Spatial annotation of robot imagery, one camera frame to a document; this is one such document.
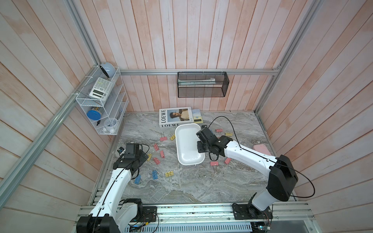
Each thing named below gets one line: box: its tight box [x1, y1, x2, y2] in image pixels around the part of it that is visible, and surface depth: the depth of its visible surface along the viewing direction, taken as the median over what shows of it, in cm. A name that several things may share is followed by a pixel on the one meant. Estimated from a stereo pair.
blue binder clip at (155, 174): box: [152, 169, 158, 181], surface depth 87 cm
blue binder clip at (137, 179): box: [134, 173, 142, 185], surface depth 85 cm
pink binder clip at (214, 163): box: [210, 161, 220, 167], surface depth 92 cm
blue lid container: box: [86, 110, 102, 121], surface depth 78 cm
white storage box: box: [175, 123, 206, 166], surface depth 90 cm
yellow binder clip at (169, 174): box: [165, 170, 174, 178], surface depth 88 cm
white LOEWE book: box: [158, 106, 195, 128], surface depth 114 cm
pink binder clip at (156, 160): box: [153, 157, 161, 166], surface depth 93 cm
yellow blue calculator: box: [191, 108, 204, 124], surface depth 117 cm
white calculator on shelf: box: [88, 77, 113, 101], surface depth 77 cm
